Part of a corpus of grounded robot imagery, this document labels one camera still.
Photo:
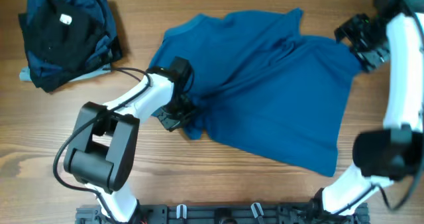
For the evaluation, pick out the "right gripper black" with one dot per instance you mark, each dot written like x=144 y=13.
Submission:
x=371 y=56

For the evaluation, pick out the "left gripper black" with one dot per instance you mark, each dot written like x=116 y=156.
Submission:
x=175 y=118

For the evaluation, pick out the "blue t-shirt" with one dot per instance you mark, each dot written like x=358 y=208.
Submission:
x=263 y=87

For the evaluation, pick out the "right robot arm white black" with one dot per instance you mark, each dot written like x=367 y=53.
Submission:
x=388 y=155

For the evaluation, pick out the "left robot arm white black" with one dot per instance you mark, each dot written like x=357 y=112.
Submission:
x=100 y=151

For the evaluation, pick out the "black folded garment on pile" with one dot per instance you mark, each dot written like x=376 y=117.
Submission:
x=63 y=42

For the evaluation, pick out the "light grey folded garment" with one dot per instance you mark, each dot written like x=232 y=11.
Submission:
x=24 y=75

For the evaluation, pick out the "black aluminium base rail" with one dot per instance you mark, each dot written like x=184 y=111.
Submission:
x=284 y=213

